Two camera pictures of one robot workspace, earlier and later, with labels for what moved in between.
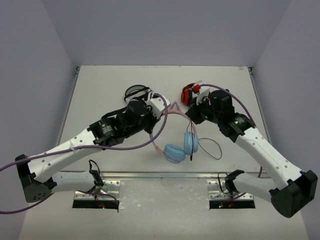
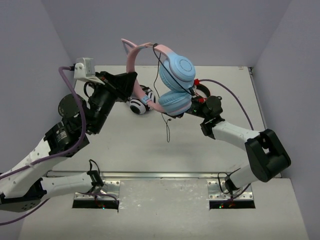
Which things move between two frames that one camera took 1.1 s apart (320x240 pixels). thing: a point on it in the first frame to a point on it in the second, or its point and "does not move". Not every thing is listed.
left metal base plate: (110, 187) does not move
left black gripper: (152, 121) to (110, 83)
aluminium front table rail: (161, 175) does not move
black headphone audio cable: (191, 154) to (158, 96)
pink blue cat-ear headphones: (176, 154) to (176, 76)
